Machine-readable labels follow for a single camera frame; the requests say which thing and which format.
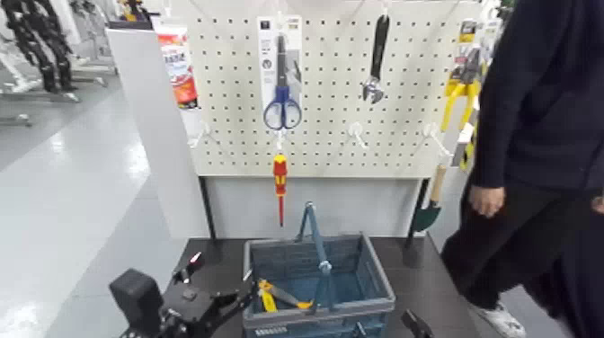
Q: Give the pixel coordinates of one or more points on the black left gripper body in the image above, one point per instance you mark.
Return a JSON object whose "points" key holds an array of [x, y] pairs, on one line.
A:
{"points": [[191, 306]]}

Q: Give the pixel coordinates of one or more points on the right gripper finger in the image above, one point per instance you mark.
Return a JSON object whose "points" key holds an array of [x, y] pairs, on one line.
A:
{"points": [[417, 328], [361, 330]]}

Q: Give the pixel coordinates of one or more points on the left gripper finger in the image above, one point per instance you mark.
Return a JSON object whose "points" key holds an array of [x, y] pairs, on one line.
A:
{"points": [[189, 269], [236, 302]]}

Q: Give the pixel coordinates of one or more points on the blue scissors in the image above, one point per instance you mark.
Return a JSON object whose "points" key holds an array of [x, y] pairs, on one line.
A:
{"points": [[282, 71]]}

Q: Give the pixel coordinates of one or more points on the blue plastic crate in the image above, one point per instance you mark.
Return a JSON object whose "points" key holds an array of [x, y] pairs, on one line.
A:
{"points": [[373, 302]]}

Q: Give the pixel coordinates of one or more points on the person's right hand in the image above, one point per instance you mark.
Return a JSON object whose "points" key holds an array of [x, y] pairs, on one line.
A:
{"points": [[486, 200]]}

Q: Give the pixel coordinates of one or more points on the person's left hand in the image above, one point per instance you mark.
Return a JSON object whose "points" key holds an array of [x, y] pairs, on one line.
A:
{"points": [[599, 204]]}

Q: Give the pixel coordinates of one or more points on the black stand leg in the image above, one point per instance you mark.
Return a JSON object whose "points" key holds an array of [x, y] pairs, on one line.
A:
{"points": [[410, 240], [207, 207]]}

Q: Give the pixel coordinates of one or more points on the white sneaker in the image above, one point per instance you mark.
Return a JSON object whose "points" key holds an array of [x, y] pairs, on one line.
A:
{"points": [[500, 321]]}

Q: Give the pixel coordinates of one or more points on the red yellow screwdriver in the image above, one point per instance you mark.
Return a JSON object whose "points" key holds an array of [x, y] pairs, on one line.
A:
{"points": [[280, 174]]}

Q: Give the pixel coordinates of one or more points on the white pegboard hook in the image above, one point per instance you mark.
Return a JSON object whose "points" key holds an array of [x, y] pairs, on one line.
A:
{"points": [[384, 8], [200, 134], [357, 134], [280, 139], [436, 139]]}

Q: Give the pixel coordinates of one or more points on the white side panel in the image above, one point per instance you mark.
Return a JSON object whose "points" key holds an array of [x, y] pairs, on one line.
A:
{"points": [[141, 118]]}

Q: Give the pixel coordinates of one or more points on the orange tube package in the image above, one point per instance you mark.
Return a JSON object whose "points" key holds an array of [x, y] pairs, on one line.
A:
{"points": [[179, 66]]}

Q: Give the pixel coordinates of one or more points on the white pegboard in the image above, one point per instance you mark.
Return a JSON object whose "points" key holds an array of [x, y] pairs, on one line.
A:
{"points": [[330, 71]]}

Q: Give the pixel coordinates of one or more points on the yellow black item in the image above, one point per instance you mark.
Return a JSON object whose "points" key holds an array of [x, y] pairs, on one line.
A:
{"points": [[132, 10]]}

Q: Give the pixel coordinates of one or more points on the black humanoid robot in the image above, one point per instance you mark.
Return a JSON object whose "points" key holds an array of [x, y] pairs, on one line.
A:
{"points": [[42, 47]]}

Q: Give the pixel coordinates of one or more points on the person in dark clothes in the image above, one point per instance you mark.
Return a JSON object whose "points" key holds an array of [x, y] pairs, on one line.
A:
{"points": [[557, 94]]}

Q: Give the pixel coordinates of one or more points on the black adjustable wrench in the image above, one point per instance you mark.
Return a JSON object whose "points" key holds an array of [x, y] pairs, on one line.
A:
{"points": [[379, 47]]}

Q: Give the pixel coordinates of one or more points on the white hanging package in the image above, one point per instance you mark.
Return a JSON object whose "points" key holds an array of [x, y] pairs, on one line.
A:
{"points": [[491, 40]]}

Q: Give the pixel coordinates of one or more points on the white robot stand frame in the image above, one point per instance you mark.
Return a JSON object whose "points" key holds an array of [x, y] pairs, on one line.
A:
{"points": [[71, 96]]}

